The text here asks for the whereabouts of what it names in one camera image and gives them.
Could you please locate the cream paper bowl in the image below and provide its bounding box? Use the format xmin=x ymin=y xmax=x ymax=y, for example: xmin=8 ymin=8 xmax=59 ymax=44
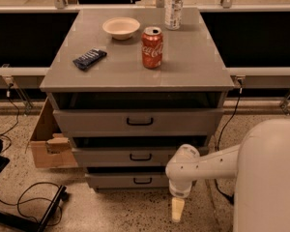
xmin=102 ymin=17 xmax=140 ymax=41

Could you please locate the grey drawer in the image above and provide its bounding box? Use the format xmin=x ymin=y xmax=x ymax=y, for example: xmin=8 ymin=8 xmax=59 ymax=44
xmin=72 ymin=147 xmax=177 ymax=167
xmin=85 ymin=172 xmax=168 ymax=189
xmin=53 ymin=108 xmax=223 ymax=137

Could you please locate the brown cardboard box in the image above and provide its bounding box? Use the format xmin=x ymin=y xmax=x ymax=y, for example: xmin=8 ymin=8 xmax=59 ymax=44
xmin=29 ymin=100 xmax=77 ymax=168

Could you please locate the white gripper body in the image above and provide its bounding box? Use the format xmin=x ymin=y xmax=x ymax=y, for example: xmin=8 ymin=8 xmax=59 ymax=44
xmin=169 ymin=180 xmax=192 ymax=198

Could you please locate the red cola can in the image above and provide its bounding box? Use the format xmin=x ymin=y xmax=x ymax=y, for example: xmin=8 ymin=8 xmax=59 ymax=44
xmin=141 ymin=26 xmax=163 ymax=69

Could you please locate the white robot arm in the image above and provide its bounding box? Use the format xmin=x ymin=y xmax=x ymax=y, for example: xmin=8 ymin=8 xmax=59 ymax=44
xmin=165 ymin=119 xmax=290 ymax=232

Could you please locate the grey middle drawer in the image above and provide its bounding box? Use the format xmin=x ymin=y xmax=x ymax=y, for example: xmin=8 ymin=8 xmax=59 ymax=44
xmin=72 ymin=147 xmax=177 ymax=167

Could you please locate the clear plastic water bottle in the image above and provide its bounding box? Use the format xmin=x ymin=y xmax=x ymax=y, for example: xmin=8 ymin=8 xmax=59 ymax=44
xmin=164 ymin=0 xmax=184 ymax=30

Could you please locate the black cable on left floor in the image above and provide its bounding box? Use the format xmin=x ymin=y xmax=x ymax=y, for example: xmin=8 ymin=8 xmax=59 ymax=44
xmin=0 ymin=82 xmax=64 ymax=227

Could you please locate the black metal floor stand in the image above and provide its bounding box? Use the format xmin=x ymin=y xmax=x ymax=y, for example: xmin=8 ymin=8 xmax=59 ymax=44
xmin=0 ymin=182 xmax=69 ymax=232

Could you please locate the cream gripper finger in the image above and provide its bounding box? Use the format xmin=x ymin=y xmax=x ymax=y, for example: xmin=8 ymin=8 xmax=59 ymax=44
xmin=172 ymin=197 xmax=185 ymax=222

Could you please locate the grey drawer cabinet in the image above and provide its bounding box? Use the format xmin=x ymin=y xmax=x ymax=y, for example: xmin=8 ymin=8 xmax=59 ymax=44
xmin=39 ymin=7 xmax=236 ymax=191

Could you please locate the dark blue snack packet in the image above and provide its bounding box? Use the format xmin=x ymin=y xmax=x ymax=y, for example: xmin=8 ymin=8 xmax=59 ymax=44
xmin=72 ymin=48 xmax=107 ymax=71

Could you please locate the grey bottom drawer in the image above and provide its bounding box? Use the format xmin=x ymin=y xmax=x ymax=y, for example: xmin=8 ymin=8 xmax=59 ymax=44
xmin=85 ymin=172 xmax=168 ymax=189

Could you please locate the grey top drawer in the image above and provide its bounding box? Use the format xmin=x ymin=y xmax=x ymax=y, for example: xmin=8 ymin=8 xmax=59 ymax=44
xmin=53 ymin=108 xmax=223 ymax=137

